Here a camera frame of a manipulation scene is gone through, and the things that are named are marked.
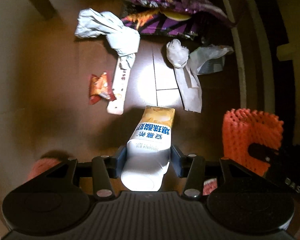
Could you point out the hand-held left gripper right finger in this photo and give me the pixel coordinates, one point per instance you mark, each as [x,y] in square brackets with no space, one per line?
[177,162]

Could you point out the white and yellow yogurt bottle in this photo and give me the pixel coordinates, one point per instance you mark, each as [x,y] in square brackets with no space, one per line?
[147,155]

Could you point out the white and yellow coffee sachet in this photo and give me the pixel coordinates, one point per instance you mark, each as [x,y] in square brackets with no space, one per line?
[118,87]

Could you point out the small orange snack wrapper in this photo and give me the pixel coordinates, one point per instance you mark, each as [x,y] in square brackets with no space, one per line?
[100,85]

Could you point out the crumpled white plastic wrap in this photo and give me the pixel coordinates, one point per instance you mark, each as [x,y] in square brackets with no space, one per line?
[176,52]

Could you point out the pink tissue paper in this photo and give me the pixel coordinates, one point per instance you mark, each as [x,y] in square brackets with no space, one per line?
[42,166]

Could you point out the crumpled grey paper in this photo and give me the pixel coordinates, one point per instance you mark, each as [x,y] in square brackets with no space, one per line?
[107,27]

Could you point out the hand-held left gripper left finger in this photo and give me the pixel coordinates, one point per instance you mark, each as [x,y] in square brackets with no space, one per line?
[121,162]

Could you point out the orange foam net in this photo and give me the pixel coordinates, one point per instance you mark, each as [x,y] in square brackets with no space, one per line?
[247,132]

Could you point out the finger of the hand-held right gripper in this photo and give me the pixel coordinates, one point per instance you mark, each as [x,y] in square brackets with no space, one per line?
[260,151]

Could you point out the wooden bed frame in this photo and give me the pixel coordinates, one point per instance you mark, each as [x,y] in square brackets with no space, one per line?
[240,55]

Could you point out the purple chip bag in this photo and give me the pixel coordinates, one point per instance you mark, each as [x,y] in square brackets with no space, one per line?
[150,25]

